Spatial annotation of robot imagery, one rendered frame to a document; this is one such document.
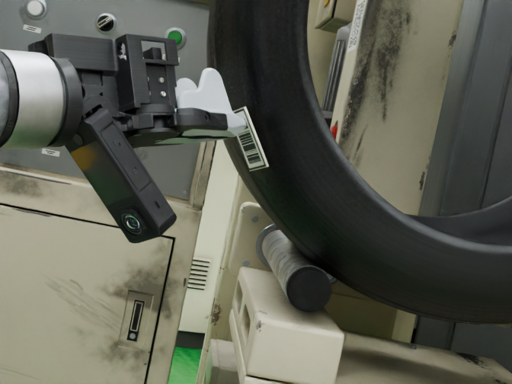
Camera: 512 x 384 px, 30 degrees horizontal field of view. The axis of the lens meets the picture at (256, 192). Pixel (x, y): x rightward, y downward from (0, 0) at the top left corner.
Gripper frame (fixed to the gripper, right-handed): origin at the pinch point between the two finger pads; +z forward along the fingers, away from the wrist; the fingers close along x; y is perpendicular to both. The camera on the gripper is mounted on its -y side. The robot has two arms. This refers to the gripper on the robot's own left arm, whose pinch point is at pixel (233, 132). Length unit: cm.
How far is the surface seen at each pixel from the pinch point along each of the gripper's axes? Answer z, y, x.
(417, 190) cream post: 46.2, -4.3, 14.0
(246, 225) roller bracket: 26.9, -6.1, 28.1
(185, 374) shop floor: 200, -46, 258
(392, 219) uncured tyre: 11.3, -9.9, -8.0
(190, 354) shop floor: 226, -40, 284
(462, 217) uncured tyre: 40.7, -9.2, 3.8
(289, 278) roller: 6.4, -14.0, 1.6
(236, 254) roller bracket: 26.0, -9.6, 29.8
